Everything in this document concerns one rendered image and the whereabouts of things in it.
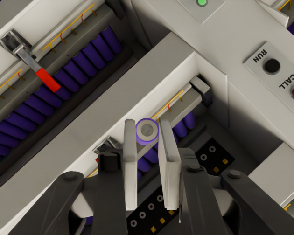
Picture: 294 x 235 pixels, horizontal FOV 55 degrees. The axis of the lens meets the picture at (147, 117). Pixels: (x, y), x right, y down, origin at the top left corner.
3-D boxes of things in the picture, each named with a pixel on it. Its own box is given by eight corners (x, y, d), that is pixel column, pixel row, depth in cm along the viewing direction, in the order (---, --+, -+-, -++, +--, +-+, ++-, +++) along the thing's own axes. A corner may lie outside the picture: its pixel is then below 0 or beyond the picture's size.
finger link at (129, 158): (136, 211, 15) (122, 211, 15) (134, 155, 22) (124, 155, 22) (137, 160, 14) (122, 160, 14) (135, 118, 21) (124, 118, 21)
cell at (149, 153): (146, 157, 47) (134, 147, 41) (155, 149, 47) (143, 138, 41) (153, 165, 46) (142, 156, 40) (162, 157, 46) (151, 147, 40)
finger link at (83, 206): (122, 220, 13) (57, 221, 13) (124, 169, 18) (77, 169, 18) (122, 191, 13) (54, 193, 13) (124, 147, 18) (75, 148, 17)
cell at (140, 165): (137, 166, 46) (123, 157, 41) (145, 158, 47) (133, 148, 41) (144, 174, 46) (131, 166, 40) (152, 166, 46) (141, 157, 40)
